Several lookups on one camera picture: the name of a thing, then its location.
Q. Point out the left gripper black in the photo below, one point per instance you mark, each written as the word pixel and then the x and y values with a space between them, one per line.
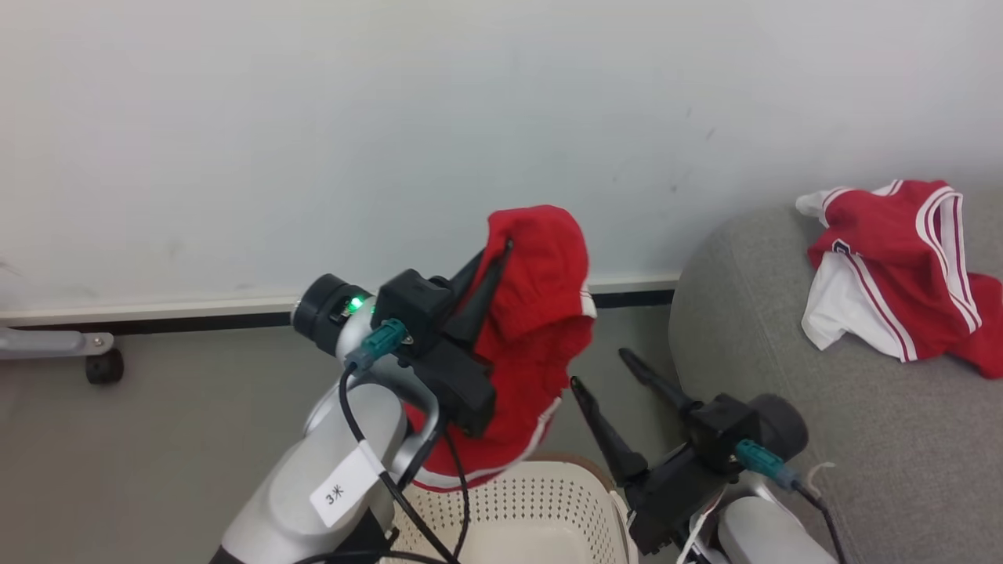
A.
pixel 458 388

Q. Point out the grey metal furniture leg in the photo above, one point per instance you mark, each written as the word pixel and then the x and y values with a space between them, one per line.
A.
pixel 43 343

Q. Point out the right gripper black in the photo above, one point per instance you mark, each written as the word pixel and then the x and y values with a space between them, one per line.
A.
pixel 674 493

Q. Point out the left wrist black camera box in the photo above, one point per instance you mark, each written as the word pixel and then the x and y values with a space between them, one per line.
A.
pixel 414 305

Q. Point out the red white striped jersey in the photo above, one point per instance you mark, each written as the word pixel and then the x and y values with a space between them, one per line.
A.
pixel 893 266

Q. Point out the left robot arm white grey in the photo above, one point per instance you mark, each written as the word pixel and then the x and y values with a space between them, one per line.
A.
pixel 298 486

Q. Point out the white and black baseboard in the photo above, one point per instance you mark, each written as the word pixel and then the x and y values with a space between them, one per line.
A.
pixel 157 313

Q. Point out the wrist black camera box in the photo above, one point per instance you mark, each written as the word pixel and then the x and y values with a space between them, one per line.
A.
pixel 721 431
pixel 414 305

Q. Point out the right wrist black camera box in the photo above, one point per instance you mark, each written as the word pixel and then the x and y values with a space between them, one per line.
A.
pixel 721 431

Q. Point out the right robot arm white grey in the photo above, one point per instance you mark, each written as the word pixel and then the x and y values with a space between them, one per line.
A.
pixel 772 533

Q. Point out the white perforated laundry basket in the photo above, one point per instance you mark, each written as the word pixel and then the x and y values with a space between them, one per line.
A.
pixel 533 517

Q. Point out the grey fabric sofa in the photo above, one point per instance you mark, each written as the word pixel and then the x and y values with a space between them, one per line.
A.
pixel 885 439

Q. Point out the red shorts with white stripe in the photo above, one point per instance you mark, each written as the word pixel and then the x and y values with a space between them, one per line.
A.
pixel 533 313

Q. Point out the black caster wheel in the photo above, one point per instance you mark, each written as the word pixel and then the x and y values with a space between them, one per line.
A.
pixel 104 366

